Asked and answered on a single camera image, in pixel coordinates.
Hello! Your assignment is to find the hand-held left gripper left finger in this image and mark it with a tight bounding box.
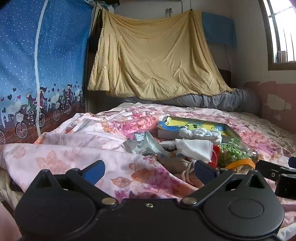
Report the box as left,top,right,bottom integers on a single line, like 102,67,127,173
30,160,119,208

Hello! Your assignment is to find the orange yellow item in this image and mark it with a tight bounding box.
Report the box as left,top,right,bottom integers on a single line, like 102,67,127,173
225,158,256,171

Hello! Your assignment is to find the yellow dotted blanket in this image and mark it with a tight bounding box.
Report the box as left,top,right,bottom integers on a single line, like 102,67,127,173
87,9,234,100

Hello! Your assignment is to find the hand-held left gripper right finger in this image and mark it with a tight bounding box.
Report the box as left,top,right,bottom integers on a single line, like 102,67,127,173
180,160,269,207

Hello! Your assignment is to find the dark wooden headboard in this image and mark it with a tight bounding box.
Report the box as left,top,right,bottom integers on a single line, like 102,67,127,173
218,69,232,90

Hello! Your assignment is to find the white gauze cloth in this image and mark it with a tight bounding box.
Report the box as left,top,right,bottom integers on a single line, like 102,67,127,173
174,138,213,163

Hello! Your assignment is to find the blue printed curtain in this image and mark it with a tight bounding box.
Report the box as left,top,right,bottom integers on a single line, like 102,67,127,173
0,0,97,145

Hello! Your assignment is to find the white fluffy cloth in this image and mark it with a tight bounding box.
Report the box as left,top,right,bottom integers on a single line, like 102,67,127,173
179,127,222,143

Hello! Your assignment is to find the blue wall cloth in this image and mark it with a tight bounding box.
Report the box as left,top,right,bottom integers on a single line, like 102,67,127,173
202,11,237,48

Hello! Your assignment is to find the pink floral bed sheet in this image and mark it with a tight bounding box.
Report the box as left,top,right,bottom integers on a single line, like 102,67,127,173
0,102,296,232

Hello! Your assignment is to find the grey bed frame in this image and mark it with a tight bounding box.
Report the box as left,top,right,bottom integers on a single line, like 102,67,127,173
86,89,130,114

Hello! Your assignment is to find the grey rolled duvet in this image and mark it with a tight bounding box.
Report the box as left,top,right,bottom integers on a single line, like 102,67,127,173
120,88,260,115

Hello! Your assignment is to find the window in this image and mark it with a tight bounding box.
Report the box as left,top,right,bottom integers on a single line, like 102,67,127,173
258,0,296,71

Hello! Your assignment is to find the black cable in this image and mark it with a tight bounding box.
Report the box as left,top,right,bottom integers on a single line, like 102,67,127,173
224,43,230,70

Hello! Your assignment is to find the beige drawstring bag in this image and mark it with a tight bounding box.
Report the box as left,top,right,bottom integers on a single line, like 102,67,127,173
157,154,204,186

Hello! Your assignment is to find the box with cartoon lining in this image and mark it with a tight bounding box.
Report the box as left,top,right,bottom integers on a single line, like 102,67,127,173
157,116,241,142

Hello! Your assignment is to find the red plastic item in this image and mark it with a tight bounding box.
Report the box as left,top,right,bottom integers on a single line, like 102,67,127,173
207,145,220,168

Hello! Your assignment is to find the light blue printed packet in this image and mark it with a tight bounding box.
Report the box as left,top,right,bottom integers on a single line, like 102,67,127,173
122,131,167,156

